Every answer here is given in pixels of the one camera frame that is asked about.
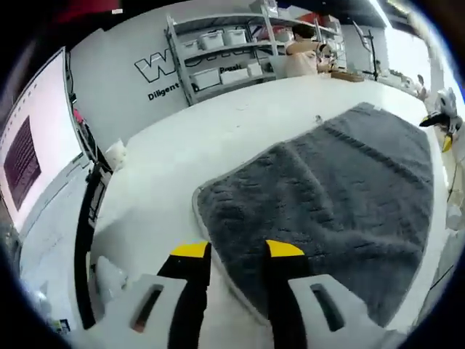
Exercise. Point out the grey towel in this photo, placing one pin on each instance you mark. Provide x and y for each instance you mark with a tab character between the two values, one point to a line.
327	189

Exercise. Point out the white side desk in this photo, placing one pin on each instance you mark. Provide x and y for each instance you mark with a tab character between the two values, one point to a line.
54	225

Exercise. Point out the grey metal shelf rack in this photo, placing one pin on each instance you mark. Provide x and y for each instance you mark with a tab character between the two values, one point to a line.
181	72

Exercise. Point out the white paper cup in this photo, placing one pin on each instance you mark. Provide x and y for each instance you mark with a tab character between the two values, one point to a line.
117	154

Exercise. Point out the brown wooden tray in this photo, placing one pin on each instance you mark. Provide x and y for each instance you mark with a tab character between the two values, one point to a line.
347	75

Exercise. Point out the black curved frame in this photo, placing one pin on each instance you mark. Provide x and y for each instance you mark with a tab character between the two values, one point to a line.
81	254

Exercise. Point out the group of white storage boxes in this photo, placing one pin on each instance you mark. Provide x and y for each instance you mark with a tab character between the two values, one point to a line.
210	40

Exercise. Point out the large computer monitor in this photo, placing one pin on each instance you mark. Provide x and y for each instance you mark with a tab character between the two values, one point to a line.
43	145

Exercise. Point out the monitor on black stand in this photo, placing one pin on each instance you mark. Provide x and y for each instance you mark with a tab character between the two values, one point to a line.
370	54

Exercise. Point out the pink hanging item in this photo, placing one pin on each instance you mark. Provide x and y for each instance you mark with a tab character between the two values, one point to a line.
77	116

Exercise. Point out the white chair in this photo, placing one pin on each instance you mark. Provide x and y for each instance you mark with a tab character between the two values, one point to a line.
109	280

